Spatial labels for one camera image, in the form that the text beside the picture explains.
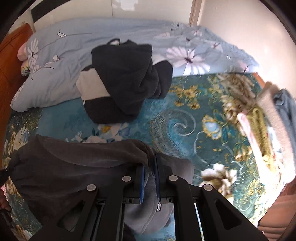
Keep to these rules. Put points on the pink white folded cloth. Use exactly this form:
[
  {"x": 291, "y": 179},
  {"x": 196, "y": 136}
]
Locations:
[{"x": 261, "y": 165}]

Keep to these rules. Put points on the orange wooden headboard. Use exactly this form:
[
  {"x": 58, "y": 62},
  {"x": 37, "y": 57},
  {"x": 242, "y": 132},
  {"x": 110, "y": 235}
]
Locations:
[{"x": 11, "y": 78}]

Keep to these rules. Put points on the pink pillow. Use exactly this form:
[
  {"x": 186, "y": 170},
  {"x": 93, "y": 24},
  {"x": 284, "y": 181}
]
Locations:
[{"x": 22, "y": 52}]

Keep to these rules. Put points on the beige fluffy garment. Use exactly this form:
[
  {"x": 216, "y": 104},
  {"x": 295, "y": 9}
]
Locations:
[{"x": 265, "y": 101}]

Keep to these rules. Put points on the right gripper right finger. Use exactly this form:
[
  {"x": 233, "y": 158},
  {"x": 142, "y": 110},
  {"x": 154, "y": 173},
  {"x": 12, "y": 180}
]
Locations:
[{"x": 201, "y": 213}]

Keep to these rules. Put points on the black and white jacket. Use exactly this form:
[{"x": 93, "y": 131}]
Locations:
[{"x": 120, "y": 78}]

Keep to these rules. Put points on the olive knitted garment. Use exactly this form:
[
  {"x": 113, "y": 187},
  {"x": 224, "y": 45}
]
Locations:
[{"x": 256, "y": 120}]

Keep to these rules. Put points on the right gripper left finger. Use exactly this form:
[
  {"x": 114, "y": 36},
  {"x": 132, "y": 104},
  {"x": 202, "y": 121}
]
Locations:
[{"x": 102, "y": 212}]

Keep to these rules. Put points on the teal floral bed blanket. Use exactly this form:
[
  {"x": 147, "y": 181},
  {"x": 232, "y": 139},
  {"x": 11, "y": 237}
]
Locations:
[{"x": 195, "y": 121}]

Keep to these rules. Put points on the person hand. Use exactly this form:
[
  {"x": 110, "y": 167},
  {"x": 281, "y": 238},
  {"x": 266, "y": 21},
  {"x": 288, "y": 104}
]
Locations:
[{"x": 4, "y": 204}]

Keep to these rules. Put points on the light blue floral duvet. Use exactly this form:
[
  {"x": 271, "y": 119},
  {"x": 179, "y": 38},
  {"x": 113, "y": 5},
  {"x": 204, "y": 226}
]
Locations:
[{"x": 59, "y": 52}]

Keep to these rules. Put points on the blue grey folded garment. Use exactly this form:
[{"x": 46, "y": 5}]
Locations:
[{"x": 285, "y": 106}]

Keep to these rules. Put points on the white black wardrobe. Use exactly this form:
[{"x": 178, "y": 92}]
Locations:
[{"x": 46, "y": 13}]

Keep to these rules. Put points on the floral pillow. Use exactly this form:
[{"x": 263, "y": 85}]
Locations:
[{"x": 25, "y": 68}]

